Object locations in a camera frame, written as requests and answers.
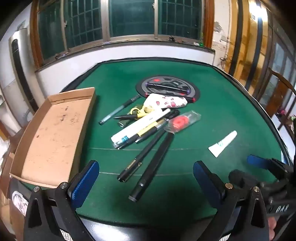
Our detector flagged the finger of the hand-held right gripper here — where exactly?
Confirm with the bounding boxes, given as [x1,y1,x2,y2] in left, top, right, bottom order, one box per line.
[247,155,288,173]
[228,169,265,189]

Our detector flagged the black pen yellow band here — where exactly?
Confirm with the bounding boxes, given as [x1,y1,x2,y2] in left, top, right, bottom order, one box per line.
[135,118,169,140]

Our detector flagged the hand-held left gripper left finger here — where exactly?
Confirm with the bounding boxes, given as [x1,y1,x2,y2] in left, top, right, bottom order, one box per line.
[23,160,100,241]

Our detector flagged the white printed bag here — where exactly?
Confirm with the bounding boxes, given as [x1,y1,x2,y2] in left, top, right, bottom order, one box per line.
[11,190,30,216]

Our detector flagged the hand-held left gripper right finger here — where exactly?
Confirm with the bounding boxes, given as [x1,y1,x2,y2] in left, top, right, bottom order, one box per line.
[193,161,270,241]

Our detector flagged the white standing air conditioner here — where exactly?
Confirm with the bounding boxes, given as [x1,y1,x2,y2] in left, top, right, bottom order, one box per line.
[8,28,39,112]

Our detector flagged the white pencil case red print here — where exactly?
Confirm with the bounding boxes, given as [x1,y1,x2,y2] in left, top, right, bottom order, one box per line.
[143,93,188,109]

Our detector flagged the round table centre panel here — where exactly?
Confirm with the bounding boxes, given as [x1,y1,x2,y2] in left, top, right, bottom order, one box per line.
[135,75,201,103]

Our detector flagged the gold striped door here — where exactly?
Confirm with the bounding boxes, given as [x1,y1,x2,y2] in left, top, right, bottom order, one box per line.
[229,0,274,93]

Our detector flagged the black pen gold print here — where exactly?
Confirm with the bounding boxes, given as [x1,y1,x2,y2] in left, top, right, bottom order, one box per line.
[117,130,171,182]

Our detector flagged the shallow cardboard box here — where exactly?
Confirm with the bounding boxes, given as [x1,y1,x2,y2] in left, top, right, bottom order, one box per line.
[9,87,96,189]

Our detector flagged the slim black pen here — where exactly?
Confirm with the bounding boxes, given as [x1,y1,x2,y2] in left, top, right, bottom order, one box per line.
[135,110,180,144]

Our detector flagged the person's right hand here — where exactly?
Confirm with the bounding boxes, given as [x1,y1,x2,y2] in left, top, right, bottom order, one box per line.
[268,218,277,241]

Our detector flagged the clear gel pen black cap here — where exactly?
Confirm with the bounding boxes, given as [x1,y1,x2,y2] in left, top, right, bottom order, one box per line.
[99,95,141,126]

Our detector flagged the red tape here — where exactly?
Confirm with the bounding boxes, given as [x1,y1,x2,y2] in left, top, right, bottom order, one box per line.
[164,110,201,134]

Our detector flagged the thin black pen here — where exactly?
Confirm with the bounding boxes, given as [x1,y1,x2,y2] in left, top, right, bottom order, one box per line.
[113,113,139,120]

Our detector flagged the long white pen packet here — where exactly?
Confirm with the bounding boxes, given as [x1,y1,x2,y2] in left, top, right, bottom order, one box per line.
[111,109,171,146]

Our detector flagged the wooden framed window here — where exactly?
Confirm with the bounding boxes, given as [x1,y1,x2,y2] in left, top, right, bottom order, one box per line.
[30,0,214,70]

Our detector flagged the white glue tube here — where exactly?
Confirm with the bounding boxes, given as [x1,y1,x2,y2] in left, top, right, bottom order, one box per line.
[208,130,238,158]

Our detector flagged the wooden chair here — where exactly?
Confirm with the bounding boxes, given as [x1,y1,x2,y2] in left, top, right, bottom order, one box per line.
[267,67,296,130]

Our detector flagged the yellow scissors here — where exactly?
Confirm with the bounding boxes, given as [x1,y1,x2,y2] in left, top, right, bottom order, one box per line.
[129,105,155,119]

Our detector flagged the thick black marker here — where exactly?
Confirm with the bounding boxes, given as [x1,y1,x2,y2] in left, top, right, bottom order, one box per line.
[128,132,175,202]

